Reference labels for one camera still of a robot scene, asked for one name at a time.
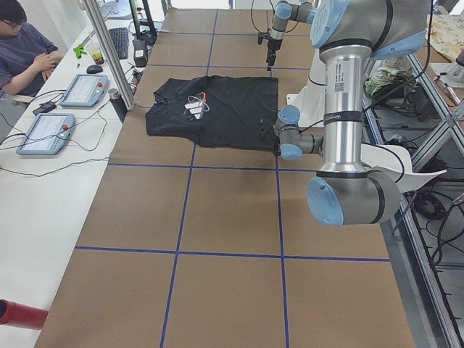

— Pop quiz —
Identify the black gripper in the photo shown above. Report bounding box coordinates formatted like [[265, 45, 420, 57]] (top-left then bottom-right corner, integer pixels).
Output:
[[258, 117, 280, 156], [257, 31, 283, 71]]

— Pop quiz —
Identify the black graphic t-shirt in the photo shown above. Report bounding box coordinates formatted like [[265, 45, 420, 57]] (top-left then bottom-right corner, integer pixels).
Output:
[[146, 75, 278, 150]]

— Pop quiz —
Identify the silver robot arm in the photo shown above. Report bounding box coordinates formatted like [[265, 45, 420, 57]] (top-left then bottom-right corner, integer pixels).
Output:
[[259, 1, 433, 225], [257, 1, 318, 71]]

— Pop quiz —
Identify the white plastic chair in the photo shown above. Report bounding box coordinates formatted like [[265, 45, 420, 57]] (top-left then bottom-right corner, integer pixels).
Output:
[[360, 144, 447, 193]]

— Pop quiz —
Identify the black steel-cap bottle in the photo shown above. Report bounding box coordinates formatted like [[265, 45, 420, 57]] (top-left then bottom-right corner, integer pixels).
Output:
[[108, 88, 127, 123]]

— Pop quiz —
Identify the black keyboard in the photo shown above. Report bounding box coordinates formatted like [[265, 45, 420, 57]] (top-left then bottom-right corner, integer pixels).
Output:
[[108, 27, 129, 59]]

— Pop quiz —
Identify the black computer mouse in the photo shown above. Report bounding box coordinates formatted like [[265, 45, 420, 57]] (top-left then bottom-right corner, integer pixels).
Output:
[[86, 65, 103, 75]]

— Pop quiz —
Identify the drink cup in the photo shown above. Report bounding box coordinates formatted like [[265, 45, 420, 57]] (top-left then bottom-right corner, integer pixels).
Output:
[[85, 40, 104, 65]]

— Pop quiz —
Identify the upper teach pendant tablet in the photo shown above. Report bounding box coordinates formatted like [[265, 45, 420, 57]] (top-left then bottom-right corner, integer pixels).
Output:
[[59, 74, 109, 108]]

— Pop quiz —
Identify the teach pendant tablet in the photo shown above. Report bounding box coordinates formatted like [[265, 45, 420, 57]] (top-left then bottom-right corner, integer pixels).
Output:
[[16, 113, 75, 157], [59, 74, 109, 108]]

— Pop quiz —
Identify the lower teach pendant tablet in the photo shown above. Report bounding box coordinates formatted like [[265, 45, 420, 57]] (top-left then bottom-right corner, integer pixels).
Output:
[[16, 113, 75, 157]]

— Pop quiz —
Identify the black power adapter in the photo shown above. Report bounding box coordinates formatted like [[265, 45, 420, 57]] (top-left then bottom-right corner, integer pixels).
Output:
[[33, 101, 57, 115]]

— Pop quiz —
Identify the seated person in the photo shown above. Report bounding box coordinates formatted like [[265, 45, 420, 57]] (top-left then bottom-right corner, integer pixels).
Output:
[[1, 1, 63, 96]]

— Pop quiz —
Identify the red bottle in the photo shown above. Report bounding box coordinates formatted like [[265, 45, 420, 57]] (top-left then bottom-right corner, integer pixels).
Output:
[[1, 299, 49, 330]]

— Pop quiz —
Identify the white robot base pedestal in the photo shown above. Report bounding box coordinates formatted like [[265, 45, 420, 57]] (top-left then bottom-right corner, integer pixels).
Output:
[[286, 49, 326, 128]]

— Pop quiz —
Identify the aluminium frame post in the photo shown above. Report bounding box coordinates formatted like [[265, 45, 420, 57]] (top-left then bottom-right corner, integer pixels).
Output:
[[82, 0, 136, 110]]

